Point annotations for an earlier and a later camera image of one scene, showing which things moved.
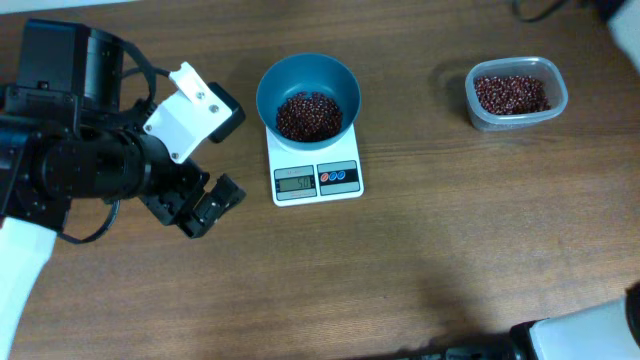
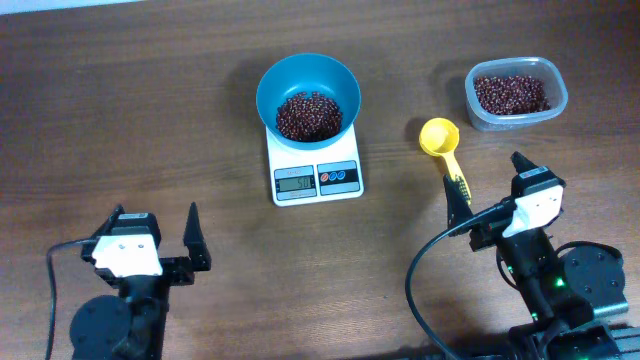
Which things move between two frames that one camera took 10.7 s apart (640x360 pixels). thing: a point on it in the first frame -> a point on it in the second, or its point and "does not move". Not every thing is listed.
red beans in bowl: (309, 116) does not move
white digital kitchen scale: (311, 176) does not move
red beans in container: (519, 94) does not move
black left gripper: (185, 201) -> (173, 268)
